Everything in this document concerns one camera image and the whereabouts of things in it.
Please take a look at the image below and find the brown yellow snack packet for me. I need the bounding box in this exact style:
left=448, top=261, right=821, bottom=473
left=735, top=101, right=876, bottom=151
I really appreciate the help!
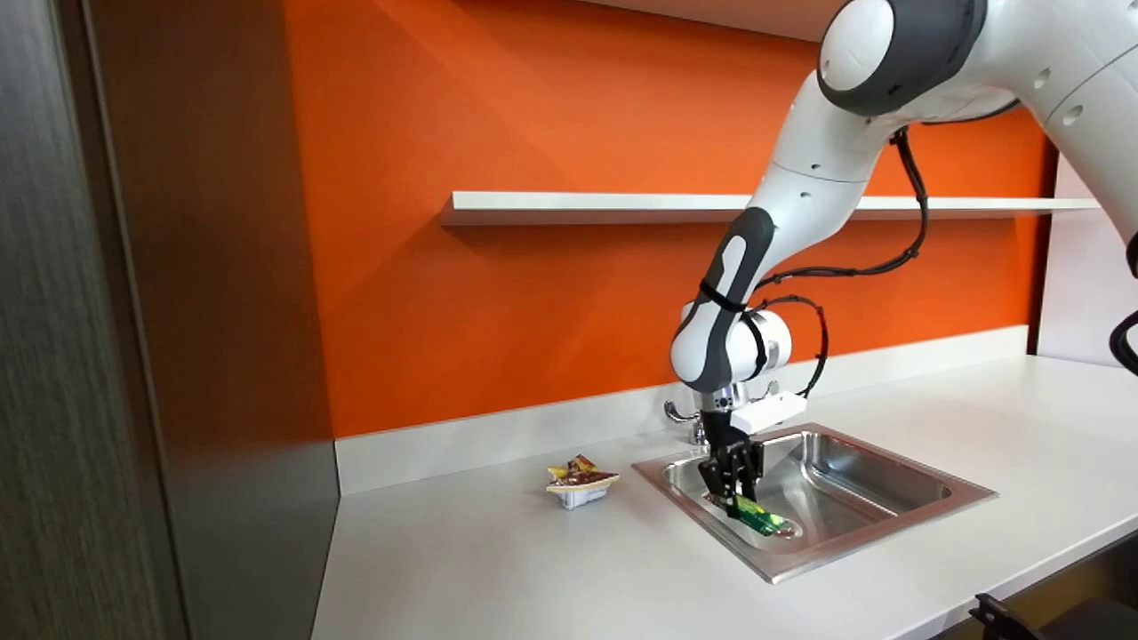
left=549, top=454, right=619, bottom=507

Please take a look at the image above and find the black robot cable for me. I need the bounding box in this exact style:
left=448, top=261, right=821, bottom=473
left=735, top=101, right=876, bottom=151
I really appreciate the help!
left=749, top=126, right=931, bottom=401

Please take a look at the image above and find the green granola bar packet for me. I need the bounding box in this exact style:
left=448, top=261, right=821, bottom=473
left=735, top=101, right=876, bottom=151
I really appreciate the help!
left=725, top=493, right=786, bottom=538

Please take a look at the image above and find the white wall shelf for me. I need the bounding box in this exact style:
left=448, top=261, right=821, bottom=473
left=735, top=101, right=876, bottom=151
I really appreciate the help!
left=441, top=187, right=1100, bottom=233

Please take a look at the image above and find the grey tall cabinet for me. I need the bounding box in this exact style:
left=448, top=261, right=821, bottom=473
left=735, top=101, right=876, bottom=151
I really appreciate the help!
left=0, top=0, right=338, bottom=640

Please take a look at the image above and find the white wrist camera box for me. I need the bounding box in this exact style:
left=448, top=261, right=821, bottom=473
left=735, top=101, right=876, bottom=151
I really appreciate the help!
left=733, top=391, right=806, bottom=433

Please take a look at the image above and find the stainless steel sink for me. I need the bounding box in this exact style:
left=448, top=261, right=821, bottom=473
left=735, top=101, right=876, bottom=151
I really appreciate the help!
left=637, top=425, right=987, bottom=583

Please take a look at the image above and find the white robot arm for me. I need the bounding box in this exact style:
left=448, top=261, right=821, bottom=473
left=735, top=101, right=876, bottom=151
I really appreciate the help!
left=673, top=0, right=1138, bottom=505

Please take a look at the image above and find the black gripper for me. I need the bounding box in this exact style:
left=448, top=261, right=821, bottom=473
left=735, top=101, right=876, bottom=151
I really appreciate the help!
left=697, top=414, right=766, bottom=502

